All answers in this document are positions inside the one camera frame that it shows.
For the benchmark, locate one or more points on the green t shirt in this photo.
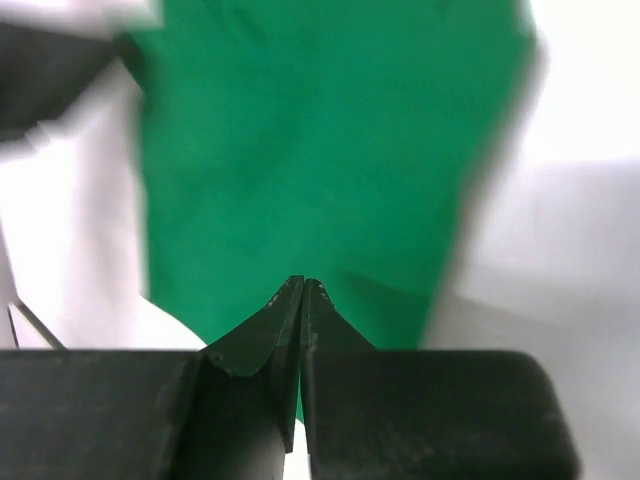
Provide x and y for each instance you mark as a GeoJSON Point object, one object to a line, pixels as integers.
{"type": "Point", "coordinates": [329, 139]}

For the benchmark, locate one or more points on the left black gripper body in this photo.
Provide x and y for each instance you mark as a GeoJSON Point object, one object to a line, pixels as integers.
{"type": "Point", "coordinates": [44, 71]}

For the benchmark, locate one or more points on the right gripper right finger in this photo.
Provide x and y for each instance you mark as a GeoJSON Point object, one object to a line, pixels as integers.
{"type": "Point", "coordinates": [371, 413]}

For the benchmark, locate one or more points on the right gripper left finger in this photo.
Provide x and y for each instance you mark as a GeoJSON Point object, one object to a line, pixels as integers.
{"type": "Point", "coordinates": [224, 412]}

